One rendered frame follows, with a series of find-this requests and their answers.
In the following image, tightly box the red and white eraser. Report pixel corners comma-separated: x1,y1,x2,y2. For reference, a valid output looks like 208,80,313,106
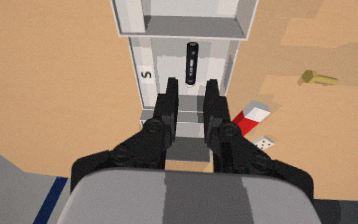
231,100,271,136

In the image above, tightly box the white domino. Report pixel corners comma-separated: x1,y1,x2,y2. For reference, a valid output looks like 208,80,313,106
251,135,274,150

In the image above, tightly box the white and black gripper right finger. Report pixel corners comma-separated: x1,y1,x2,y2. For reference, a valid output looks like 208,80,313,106
203,79,314,207

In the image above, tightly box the black battery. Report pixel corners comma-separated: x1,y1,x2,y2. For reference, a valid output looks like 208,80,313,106
185,42,199,87

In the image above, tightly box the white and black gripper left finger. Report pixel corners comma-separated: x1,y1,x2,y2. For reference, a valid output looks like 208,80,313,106
70,77,178,195

